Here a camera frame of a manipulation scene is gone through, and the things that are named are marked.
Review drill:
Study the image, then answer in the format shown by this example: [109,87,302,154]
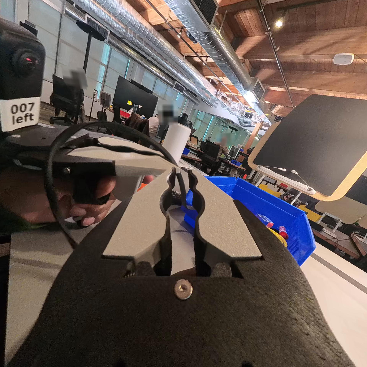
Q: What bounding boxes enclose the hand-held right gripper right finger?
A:
[188,170,263,277]

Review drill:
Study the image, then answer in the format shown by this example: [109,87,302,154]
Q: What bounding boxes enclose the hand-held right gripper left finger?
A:
[102,169,176,276]

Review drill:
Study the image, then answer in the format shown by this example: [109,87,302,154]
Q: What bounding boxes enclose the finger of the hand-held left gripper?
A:
[67,146,182,201]
[97,136,174,163]

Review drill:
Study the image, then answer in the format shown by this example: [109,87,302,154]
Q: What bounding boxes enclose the black cable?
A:
[44,121,188,250]

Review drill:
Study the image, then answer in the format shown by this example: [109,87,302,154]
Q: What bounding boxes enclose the person's left forearm green sleeve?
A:
[0,205,46,238]

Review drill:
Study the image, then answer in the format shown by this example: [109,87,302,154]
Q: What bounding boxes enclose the person's left hand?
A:
[0,167,117,227]

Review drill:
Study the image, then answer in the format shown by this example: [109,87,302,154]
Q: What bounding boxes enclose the brown jacket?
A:
[125,113,150,137]

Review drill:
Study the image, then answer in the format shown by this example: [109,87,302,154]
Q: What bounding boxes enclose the white bottle with black cap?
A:
[162,113,193,166]

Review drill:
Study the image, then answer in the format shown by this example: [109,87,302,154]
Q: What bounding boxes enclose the large black monitor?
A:
[112,76,159,119]

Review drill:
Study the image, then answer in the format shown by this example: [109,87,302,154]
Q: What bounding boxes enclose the black office chair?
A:
[50,74,85,124]
[201,140,222,175]

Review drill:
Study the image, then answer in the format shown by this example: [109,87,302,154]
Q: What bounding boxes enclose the blue plastic bin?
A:
[181,175,316,266]

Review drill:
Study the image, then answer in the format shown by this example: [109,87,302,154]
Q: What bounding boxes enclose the black disc on pole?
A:
[75,20,106,73]

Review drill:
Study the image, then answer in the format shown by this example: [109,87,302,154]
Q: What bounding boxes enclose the black board with wooden rim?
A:
[247,94,367,202]

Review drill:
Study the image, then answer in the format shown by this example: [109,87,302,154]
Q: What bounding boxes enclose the white ceiling access point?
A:
[333,53,355,66]

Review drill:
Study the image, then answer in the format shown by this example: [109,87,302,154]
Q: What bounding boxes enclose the silver ventilation duct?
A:
[70,0,221,99]
[163,0,273,127]

